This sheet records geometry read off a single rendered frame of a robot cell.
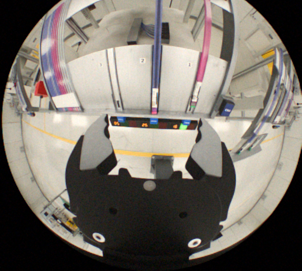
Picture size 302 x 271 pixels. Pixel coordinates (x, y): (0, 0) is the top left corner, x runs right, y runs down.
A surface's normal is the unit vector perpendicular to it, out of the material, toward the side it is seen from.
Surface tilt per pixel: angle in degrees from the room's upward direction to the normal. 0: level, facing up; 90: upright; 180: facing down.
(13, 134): 90
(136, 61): 44
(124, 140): 0
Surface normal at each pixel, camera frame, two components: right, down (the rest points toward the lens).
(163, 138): -0.01, 0.03
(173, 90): -0.04, 0.71
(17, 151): 1.00, 0.05
